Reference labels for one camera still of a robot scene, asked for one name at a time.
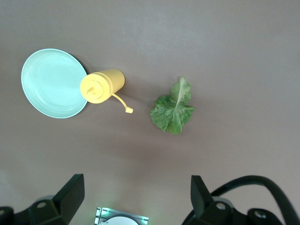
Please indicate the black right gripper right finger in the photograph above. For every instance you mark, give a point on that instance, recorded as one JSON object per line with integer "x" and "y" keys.
{"x": 199, "y": 197}

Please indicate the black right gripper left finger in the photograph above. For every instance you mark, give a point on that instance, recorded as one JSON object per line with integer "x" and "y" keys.
{"x": 70, "y": 194}

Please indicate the green lettuce leaf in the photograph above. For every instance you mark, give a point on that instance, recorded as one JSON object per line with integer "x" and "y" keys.
{"x": 173, "y": 112}

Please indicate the yellow squeeze bottle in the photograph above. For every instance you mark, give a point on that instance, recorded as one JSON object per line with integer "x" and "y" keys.
{"x": 103, "y": 84}

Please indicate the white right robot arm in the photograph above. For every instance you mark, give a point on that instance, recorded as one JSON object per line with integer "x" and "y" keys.
{"x": 124, "y": 222}

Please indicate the pale green plate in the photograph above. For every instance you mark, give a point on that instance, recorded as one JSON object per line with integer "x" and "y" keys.
{"x": 51, "y": 82}

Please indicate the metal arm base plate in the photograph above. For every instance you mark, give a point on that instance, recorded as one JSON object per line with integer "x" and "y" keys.
{"x": 103, "y": 215}

